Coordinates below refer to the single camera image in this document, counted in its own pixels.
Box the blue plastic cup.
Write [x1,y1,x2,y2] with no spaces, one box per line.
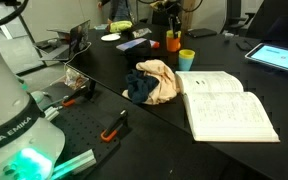
[178,57,193,71]

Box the yellow plastic cup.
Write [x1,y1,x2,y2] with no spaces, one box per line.
[179,49,195,59]

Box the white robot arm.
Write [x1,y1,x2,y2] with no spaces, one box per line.
[0,54,65,180]

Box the navy crumpled cloth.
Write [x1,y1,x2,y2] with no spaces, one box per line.
[125,69,159,104]

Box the beige crumpled cloth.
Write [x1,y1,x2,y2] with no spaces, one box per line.
[122,59,179,105]

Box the orange black clamp near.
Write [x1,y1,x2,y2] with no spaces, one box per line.
[100,109,128,143]

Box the orange black clamp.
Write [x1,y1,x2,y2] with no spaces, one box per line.
[100,109,128,143]
[62,80,96,107]

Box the orange plastic cup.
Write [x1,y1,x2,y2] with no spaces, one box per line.
[166,30,181,52]

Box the orange black clamp far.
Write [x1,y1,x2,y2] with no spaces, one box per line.
[62,80,96,107]

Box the white plate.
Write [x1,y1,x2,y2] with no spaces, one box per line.
[101,34,121,42]

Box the yellow green cloth bundle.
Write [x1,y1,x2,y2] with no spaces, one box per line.
[109,21,133,33]

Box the open white textbook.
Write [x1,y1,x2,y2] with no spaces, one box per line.
[176,71,280,142]

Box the black phone on table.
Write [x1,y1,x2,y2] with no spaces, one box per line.
[187,28,217,38]

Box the person standing in background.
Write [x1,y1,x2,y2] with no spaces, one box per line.
[97,0,132,24]

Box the open laptop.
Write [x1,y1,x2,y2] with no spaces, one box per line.
[40,20,91,61]

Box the black office chair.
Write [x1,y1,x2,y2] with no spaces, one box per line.
[222,0,255,34]

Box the tablet with lit screen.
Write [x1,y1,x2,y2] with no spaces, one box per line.
[245,43,288,71]

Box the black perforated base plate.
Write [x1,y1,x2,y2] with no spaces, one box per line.
[40,99,122,178]

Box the aluminium extrusion rail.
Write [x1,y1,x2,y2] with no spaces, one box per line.
[50,149,97,180]

